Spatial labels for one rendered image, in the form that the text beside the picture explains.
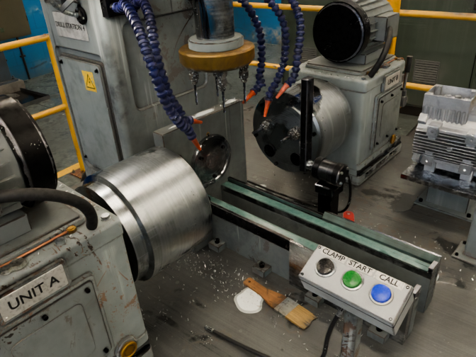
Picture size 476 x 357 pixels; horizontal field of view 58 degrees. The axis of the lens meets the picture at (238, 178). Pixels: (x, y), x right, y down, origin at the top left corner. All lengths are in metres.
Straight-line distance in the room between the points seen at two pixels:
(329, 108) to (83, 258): 0.80
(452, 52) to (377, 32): 2.60
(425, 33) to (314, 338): 3.37
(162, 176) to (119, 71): 0.34
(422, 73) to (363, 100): 2.79
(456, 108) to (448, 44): 2.75
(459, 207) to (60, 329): 1.12
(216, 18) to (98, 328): 0.67
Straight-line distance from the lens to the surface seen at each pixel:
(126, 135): 1.17
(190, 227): 0.90
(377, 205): 1.42
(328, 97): 1.29
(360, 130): 1.42
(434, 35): 4.07
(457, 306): 1.14
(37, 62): 6.62
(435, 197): 1.45
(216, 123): 1.20
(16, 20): 6.44
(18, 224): 0.75
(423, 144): 1.33
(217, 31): 1.01
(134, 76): 1.16
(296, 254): 1.03
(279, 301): 1.06
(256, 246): 1.13
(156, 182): 0.87
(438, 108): 1.33
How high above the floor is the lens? 1.57
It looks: 30 degrees down
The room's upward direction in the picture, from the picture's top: 4 degrees counter-clockwise
